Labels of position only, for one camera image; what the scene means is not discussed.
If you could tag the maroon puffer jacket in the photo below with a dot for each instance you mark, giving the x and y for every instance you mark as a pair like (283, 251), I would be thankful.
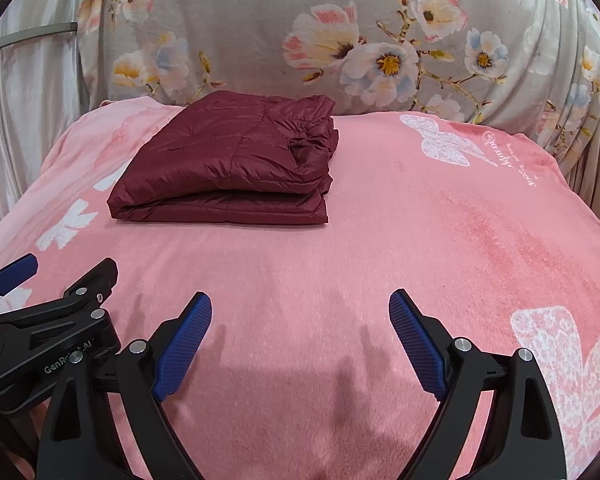
(220, 160)

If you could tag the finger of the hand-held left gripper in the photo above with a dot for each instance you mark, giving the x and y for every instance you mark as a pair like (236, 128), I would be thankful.
(15, 272)
(92, 285)

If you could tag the white satin curtain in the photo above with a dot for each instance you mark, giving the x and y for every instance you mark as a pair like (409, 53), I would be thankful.
(25, 110)

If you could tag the pink fleece blanket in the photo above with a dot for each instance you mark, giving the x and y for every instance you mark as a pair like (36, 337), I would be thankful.
(305, 270)

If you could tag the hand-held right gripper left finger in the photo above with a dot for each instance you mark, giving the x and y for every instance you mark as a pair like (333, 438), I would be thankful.
(182, 345)

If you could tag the grey floral blanket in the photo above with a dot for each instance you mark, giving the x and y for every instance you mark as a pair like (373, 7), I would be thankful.
(260, 25)

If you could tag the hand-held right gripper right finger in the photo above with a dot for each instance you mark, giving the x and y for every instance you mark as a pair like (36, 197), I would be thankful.
(417, 345)

